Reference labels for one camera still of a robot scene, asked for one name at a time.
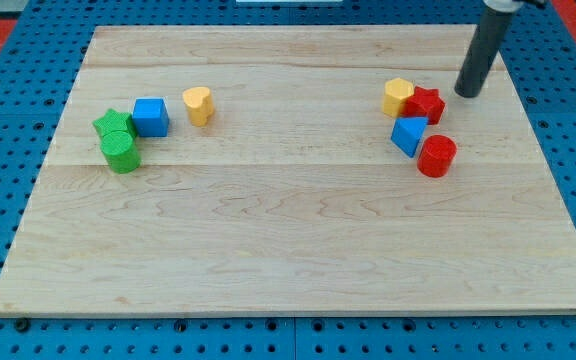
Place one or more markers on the green star block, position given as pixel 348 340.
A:
pixel 114 121

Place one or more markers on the light wooden board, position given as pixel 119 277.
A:
pixel 292 200

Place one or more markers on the red star block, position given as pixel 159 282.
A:
pixel 424 103

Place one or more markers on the yellow heart block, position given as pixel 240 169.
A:
pixel 199 105

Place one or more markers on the red cylinder block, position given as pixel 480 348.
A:
pixel 437 154

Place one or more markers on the blue cube block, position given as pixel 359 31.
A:
pixel 150 117

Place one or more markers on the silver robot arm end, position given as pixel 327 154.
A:
pixel 511 6

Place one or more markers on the green cylinder block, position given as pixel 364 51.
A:
pixel 120 152

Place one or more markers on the yellow hexagon block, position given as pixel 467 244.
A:
pixel 396 93

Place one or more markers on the blue triangle block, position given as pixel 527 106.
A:
pixel 407 133

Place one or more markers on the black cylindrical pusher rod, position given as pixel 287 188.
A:
pixel 482 51

